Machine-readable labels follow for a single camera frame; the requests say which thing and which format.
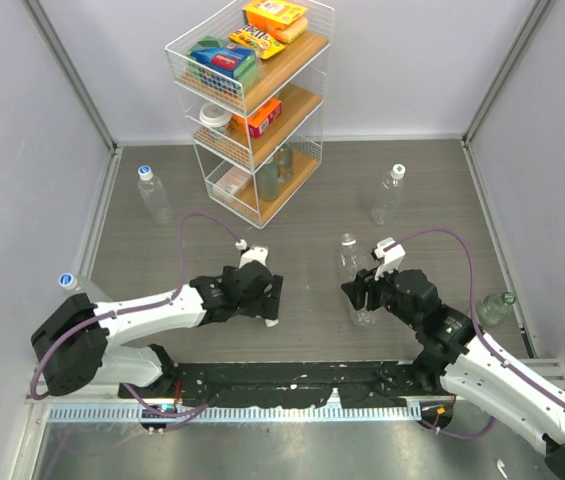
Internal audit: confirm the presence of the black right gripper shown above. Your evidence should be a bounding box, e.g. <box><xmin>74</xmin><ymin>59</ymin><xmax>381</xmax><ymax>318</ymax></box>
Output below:
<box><xmin>343</xmin><ymin>258</ymin><xmax>422</xmax><ymax>331</ymax></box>

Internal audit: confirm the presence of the clear plastic bottle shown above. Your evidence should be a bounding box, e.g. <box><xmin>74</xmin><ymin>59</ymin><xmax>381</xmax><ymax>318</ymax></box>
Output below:
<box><xmin>339</xmin><ymin>232</ymin><xmax>381</xmax><ymax>326</ymax></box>
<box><xmin>138</xmin><ymin>172</ymin><xmax>174</xmax><ymax>225</ymax></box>
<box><xmin>371</xmin><ymin>170</ymin><xmax>405</xmax><ymax>225</ymax></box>

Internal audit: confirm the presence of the blue and white bottle cap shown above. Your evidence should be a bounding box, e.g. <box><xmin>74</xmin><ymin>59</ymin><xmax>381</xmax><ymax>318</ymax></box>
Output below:
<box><xmin>138</xmin><ymin>165</ymin><xmax>154</xmax><ymax>181</ymax></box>

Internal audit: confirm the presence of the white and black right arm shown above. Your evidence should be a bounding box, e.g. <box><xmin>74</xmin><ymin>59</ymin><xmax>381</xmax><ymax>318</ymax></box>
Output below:
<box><xmin>341</xmin><ymin>270</ymin><xmax>565</xmax><ymax>479</ymax></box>

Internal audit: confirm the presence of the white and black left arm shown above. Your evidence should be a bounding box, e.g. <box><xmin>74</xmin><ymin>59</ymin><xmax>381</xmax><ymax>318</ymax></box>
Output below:
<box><xmin>30</xmin><ymin>261</ymin><xmax>283</xmax><ymax>400</ymax></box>

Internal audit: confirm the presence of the green glass bottle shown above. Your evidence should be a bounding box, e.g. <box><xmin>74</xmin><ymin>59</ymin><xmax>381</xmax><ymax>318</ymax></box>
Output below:
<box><xmin>475</xmin><ymin>291</ymin><xmax>517</xmax><ymax>329</ymax></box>

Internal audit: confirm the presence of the clear bottle with blue cap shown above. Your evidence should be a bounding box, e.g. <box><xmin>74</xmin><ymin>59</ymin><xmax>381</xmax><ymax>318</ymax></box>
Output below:
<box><xmin>57</xmin><ymin>272</ymin><xmax>111</xmax><ymax>304</ymax></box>

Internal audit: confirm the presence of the white box, bottom shelf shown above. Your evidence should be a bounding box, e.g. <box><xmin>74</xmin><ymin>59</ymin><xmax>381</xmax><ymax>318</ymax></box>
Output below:
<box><xmin>212</xmin><ymin>166</ymin><xmax>252</xmax><ymax>201</ymax></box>

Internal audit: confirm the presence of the glass jar, bottom shelf front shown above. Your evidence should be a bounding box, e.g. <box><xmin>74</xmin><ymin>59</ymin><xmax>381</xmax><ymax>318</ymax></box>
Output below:
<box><xmin>256</xmin><ymin>157</ymin><xmax>278</xmax><ymax>201</ymax></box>

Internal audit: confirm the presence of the glass jar, shelf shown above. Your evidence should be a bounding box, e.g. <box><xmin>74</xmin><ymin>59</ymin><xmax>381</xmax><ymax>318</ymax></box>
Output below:
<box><xmin>256</xmin><ymin>157</ymin><xmax>278</xmax><ymax>201</ymax></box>
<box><xmin>274</xmin><ymin>144</ymin><xmax>294</xmax><ymax>183</ymax></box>

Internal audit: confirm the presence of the glass jar, bottom shelf back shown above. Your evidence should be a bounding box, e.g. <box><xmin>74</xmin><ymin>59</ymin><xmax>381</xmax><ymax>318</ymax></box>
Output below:
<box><xmin>274</xmin><ymin>144</ymin><xmax>294</xmax><ymax>183</ymax></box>

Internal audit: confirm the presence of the orange box, middle shelf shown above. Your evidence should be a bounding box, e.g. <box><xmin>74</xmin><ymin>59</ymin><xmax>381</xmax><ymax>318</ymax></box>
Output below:
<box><xmin>232</xmin><ymin>97</ymin><xmax>282</xmax><ymax>138</ymax></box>

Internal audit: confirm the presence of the white lidded paper cup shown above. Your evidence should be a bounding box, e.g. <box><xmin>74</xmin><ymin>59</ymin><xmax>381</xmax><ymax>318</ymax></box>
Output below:
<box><xmin>199</xmin><ymin>102</ymin><xmax>232</xmax><ymax>135</ymax></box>

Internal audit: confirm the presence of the green and blue box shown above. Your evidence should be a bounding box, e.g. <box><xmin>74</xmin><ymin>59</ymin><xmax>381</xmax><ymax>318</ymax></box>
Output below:
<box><xmin>187</xmin><ymin>36</ymin><xmax>258</xmax><ymax>95</ymax></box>

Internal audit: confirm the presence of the yellow candy bag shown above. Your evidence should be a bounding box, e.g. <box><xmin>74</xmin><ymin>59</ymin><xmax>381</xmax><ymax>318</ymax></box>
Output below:
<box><xmin>229</xmin><ymin>24</ymin><xmax>286</xmax><ymax>60</ymax></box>

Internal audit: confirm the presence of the yellow sponge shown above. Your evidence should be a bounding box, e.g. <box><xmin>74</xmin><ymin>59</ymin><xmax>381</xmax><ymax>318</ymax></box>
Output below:
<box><xmin>273</xmin><ymin>17</ymin><xmax>309</xmax><ymax>44</ymax></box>

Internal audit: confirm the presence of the orange snack box, top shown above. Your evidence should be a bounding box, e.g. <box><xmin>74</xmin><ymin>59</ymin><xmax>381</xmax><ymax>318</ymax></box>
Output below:
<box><xmin>243</xmin><ymin>1</ymin><xmax>308</xmax><ymax>30</ymax></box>

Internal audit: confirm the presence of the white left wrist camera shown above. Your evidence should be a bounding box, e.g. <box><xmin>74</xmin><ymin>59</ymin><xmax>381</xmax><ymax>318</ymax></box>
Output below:
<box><xmin>235</xmin><ymin>239</ymin><xmax>269</xmax><ymax>269</ymax></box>

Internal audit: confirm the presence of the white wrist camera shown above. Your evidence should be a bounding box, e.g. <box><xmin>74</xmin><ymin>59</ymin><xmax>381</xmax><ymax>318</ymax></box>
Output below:
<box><xmin>235</xmin><ymin>239</ymin><xmax>269</xmax><ymax>269</ymax></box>
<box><xmin>372</xmin><ymin>237</ymin><xmax>406</xmax><ymax>280</ymax></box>

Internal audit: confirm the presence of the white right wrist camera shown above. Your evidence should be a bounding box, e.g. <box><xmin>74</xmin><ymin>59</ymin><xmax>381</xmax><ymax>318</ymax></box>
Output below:
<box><xmin>372</xmin><ymin>237</ymin><xmax>406</xmax><ymax>280</ymax></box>

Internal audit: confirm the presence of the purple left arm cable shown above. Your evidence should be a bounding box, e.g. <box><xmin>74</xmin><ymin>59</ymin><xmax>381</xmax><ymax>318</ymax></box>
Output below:
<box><xmin>29</xmin><ymin>212</ymin><xmax>246</xmax><ymax>434</ymax></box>

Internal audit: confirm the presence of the white slotted cable duct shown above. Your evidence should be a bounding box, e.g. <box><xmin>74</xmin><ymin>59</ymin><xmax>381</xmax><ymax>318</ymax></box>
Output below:
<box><xmin>49</xmin><ymin>403</ymin><xmax>423</xmax><ymax>424</ymax></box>

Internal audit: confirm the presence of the white wire shelf rack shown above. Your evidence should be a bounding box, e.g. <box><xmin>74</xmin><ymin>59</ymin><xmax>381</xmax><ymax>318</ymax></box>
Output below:
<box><xmin>165</xmin><ymin>1</ymin><xmax>335</xmax><ymax>229</ymax></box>

